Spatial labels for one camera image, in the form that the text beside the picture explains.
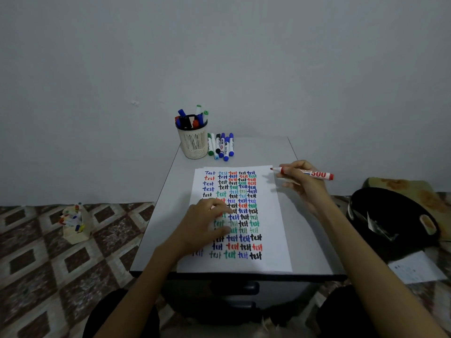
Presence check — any person's left hand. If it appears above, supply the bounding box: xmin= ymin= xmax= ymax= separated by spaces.
xmin=158 ymin=198 xmax=234 ymax=259

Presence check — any person's right hand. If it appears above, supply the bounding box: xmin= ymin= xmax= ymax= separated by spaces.
xmin=274 ymin=159 xmax=334 ymax=217

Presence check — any white paper with colored writing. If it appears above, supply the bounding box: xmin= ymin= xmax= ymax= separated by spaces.
xmin=176 ymin=165 xmax=293 ymax=274

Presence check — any row of colored markers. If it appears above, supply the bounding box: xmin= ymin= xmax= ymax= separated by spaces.
xmin=207 ymin=132 xmax=235 ymax=162

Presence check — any person's right forearm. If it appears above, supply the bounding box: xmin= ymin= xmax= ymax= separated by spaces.
xmin=317 ymin=200 xmax=448 ymax=338

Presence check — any person's left forearm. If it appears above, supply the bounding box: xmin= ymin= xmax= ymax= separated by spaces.
xmin=93 ymin=246 xmax=180 ymax=338

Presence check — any person's right leg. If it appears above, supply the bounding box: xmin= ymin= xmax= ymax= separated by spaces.
xmin=317 ymin=284 xmax=381 ymax=338

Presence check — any person's leg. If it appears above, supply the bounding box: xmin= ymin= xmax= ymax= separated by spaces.
xmin=317 ymin=284 xmax=381 ymax=338
xmin=83 ymin=288 xmax=161 ymax=338

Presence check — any person's left leg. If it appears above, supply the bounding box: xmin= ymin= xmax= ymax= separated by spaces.
xmin=83 ymin=288 xmax=161 ymax=338

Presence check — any black plastic bucket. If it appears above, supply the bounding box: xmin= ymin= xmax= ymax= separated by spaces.
xmin=347 ymin=187 xmax=441 ymax=261

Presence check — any beige mesh cup black rim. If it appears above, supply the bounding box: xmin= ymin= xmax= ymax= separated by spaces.
xmin=175 ymin=115 xmax=209 ymax=160

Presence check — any yellow floral cushion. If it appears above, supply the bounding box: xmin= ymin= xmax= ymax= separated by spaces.
xmin=365 ymin=177 xmax=451 ymax=242

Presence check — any beige fuzzy cloth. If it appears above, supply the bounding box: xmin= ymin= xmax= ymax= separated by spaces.
xmin=160 ymin=320 xmax=314 ymax=338

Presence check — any grey drawer cabinet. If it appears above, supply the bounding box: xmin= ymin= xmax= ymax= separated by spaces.
xmin=129 ymin=137 xmax=348 ymax=324

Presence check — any small cream box of pens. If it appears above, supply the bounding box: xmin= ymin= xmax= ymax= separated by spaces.
xmin=58 ymin=203 xmax=93 ymax=245

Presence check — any white sheet with faint marks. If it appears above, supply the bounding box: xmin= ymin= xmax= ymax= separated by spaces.
xmin=387 ymin=250 xmax=448 ymax=285

